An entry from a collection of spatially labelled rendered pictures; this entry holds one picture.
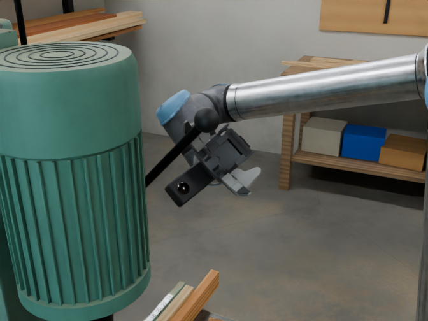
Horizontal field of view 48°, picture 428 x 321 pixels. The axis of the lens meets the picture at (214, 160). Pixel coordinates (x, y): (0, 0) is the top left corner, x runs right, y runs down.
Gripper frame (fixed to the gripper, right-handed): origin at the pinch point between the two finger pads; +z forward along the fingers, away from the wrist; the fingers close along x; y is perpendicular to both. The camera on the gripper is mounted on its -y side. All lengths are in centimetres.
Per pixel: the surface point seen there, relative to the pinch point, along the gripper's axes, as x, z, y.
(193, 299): 18.4, -27.5, -20.0
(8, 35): -28.0, 16.0, -10.3
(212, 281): 19.3, -32.9, -15.2
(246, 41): -60, -298, 110
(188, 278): 34, -186, -35
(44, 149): -11.7, 25.9, -14.5
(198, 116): -5.5, 12.5, 1.2
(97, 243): -1.3, 18.9, -18.1
